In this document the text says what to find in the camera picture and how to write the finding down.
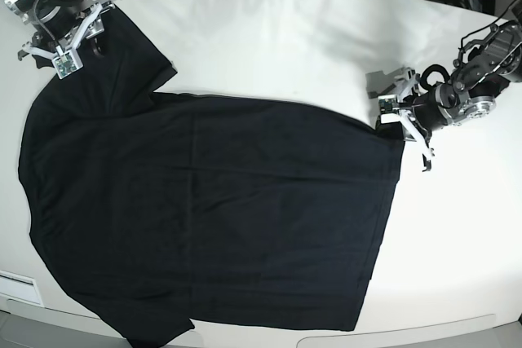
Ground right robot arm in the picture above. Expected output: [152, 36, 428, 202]
[3, 0, 115, 75]

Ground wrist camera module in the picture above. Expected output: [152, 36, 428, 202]
[51, 49, 83, 80]
[378, 95, 401, 125]

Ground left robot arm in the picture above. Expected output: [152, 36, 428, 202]
[378, 0, 521, 172]

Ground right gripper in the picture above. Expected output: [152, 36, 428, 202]
[15, 0, 116, 63]

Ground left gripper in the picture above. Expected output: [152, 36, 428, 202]
[394, 64, 449, 171]

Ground white label on table edge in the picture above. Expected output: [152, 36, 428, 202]
[0, 271, 44, 307]

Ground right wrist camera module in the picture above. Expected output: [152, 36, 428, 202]
[51, 49, 83, 80]

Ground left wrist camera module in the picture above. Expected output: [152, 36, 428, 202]
[378, 95, 401, 125]

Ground black T-shirt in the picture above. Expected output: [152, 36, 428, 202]
[18, 9, 404, 347]

